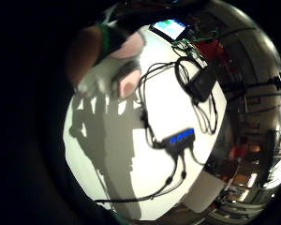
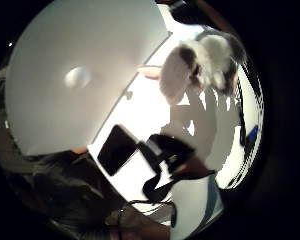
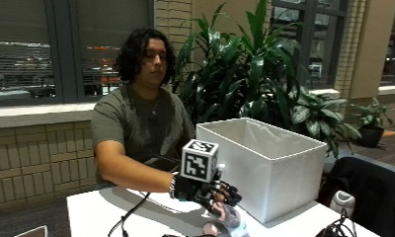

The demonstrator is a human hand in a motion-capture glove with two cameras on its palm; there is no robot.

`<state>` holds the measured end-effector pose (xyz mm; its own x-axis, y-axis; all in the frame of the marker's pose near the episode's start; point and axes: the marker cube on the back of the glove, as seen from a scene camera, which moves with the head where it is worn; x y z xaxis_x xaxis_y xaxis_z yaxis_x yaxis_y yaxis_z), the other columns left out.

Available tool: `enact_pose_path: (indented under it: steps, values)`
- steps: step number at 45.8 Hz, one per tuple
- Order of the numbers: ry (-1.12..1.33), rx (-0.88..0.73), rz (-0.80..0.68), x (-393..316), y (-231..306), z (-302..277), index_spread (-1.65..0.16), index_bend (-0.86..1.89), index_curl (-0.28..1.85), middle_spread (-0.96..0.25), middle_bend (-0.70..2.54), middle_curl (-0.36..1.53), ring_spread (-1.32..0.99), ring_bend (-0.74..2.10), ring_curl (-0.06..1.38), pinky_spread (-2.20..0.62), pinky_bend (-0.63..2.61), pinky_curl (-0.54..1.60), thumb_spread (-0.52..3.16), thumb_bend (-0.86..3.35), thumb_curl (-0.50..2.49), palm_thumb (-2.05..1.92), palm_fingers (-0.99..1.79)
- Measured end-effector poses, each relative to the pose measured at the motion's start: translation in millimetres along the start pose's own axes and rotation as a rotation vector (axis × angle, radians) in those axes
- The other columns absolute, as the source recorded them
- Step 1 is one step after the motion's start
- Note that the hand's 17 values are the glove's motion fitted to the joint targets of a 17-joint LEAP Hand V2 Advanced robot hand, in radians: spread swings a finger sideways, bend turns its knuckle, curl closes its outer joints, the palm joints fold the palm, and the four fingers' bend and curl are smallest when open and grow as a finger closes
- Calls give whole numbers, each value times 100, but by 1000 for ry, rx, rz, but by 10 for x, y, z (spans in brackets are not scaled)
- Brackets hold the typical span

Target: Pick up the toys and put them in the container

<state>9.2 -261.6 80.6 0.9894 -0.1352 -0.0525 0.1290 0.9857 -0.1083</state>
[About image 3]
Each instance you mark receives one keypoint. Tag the white fabric storage box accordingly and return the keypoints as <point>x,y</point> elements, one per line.
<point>266,171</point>

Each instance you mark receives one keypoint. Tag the broad-leaved green plant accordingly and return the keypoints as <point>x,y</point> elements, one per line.
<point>320,117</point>

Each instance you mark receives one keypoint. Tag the dark-framed window with blinds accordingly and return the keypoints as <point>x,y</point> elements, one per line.
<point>65,49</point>

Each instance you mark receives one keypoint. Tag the black plant pot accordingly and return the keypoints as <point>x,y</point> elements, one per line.
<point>370,135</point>

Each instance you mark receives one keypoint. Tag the pink soft toy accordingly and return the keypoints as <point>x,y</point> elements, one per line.
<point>228,215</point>

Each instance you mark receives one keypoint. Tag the white cube with black markers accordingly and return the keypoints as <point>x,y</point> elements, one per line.
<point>198,160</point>

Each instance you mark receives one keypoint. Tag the small green plant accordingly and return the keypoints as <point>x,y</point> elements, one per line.
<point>372,113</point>

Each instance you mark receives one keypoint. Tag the tall green leafy plant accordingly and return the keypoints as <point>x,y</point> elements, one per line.
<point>241,72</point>

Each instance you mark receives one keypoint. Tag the the person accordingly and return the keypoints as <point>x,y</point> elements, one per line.
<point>136,125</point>

